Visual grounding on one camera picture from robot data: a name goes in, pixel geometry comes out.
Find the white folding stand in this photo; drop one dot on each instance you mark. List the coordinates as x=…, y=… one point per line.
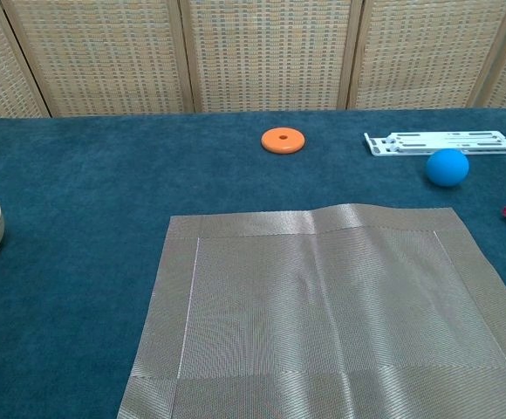
x=503, y=144

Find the dark blue table cloth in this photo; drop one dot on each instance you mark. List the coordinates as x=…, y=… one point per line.
x=83, y=174

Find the orange disc with hole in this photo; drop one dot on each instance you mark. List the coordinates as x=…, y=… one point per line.
x=275, y=144

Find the woven bamboo folding screen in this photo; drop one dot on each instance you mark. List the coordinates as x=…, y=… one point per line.
x=257, y=52

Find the blue ball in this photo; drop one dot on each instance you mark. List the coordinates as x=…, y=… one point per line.
x=447, y=168

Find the beige woven placemat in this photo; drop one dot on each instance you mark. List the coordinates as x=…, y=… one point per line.
x=323, y=314

